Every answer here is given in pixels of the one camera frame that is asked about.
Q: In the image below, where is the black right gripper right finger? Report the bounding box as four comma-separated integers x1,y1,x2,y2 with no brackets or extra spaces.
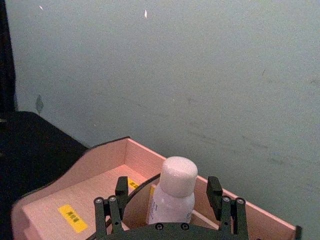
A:
206,175,249,240

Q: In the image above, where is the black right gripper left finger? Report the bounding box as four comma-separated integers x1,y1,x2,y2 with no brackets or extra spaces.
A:
93,176,130,240

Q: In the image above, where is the large yellow label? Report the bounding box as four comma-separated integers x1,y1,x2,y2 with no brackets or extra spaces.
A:
57,204,89,234

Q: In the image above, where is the flat cardboard box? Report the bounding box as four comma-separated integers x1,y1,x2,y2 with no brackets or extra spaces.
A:
21,164,151,240

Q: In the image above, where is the small yellow label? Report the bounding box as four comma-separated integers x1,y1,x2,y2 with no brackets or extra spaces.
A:
127,177,140,191

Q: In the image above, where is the shallow brown cardboard tray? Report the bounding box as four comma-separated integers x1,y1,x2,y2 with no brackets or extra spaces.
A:
11,136,303,240

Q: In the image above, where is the white plastic bottle with cap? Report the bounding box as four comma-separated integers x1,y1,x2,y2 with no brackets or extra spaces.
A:
148,156,199,225

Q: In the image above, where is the black table cloth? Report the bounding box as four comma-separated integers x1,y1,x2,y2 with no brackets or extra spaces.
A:
0,110,90,240

